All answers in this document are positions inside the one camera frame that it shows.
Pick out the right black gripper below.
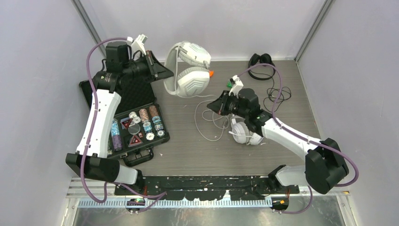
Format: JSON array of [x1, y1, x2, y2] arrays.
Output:
[[208, 90, 249, 119]]

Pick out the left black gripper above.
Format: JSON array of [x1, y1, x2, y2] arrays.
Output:
[[122, 50, 173, 83]]

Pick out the white round gaming headphones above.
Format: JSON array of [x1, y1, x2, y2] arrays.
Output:
[[229, 116, 263, 145]]

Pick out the white grey angular headphones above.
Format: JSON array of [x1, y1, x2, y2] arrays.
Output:
[[163, 41, 211, 98]]

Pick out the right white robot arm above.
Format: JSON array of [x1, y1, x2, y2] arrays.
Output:
[[207, 88, 349, 194]]

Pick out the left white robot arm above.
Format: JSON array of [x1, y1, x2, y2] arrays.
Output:
[[65, 38, 174, 195]]

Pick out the black small headphones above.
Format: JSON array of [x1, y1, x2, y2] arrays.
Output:
[[248, 53, 292, 113]]

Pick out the black poker chip case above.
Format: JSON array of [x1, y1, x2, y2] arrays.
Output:
[[79, 79, 171, 167]]

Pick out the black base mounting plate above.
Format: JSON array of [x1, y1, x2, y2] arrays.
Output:
[[129, 176, 299, 201]]

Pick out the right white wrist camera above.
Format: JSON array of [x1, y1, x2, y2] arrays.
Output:
[[229, 75, 243, 96]]

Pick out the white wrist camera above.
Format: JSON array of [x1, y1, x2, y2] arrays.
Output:
[[229, 75, 243, 96], [127, 33, 148, 55]]

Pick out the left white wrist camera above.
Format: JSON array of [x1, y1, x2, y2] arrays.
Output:
[[127, 33, 148, 55]]

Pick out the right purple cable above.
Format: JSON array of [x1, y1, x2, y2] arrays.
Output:
[[237, 63, 359, 188]]

